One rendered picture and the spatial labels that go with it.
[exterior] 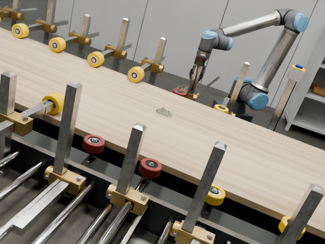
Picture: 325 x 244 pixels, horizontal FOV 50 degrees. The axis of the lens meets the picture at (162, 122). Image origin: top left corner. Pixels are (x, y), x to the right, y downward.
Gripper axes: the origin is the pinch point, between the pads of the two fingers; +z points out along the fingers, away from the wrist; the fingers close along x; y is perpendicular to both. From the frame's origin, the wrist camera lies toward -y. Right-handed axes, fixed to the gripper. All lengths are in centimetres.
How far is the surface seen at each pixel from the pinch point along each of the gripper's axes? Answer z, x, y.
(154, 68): -12.5, 21.4, -29.8
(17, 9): -17, 119, -29
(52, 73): -9, 57, -80
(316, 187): -35, -58, -136
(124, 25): -30, 46, -29
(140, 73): -15, 22, -52
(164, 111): -10, -1, -76
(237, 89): -17.5, -29.1, -28.9
